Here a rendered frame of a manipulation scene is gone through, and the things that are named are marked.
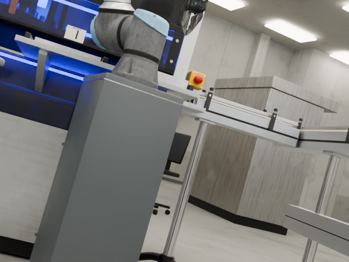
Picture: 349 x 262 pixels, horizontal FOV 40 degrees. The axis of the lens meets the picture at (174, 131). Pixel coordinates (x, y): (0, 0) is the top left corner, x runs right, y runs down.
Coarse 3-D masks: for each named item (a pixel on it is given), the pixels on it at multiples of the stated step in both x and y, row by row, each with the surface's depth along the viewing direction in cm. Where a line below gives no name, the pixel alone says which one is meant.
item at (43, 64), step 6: (42, 54) 176; (42, 60) 181; (48, 60) 194; (42, 66) 185; (48, 66) 203; (36, 72) 191; (42, 72) 190; (36, 78) 196; (42, 78) 195; (36, 84) 201; (42, 84) 200; (36, 90) 207
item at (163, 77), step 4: (160, 72) 183; (160, 76) 183; (164, 76) 183; (168, 76) 183; (172, 76) 184; (160, 80) 183; (164, 80) 183; (168, 80) 183; (172, 80) 184; (176, 80) 184; (180, 80) 184; (184, 80) 185; (172, 84) 184; (176, 84) 184; (180, 84) 184; (184, 84) 185
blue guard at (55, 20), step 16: (0, 0) 205; (16, 0) 207; (32, 0) 208; (48, 0) 210; (64, 0) 211; (80, 0) 213; (16, 16) 207; (32, 16) 208; (48, 16) 210; (64, 16) 211; (80, 16) 213; (64, 32) 211; (160, 64) 221
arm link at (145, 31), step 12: (144, 12) 142; (120, 24) 147; (132, 24) 144; (144, 24) 142; (156, 24) 142; (168, 24) 146; (120, 36) 147; (132, 36) 143; (144, 36) 142; (156, 36) 143; (132, 48) 142; (144, 48) 141; (156, 48) 143
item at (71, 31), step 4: (68, 28) 211; (72, 28) 212; (76, 28) 212; (68, 32) 211; (72, 32) 212; (76, 32) 212; (80, 32) 213; (84, 32) 213; (64, 36) 211; (68, 36) 211; (72, 36) 212; (80, 36) 213; (84, 36) 213; (72, 40) 212; (76, 40) 212; (80, 40) 213
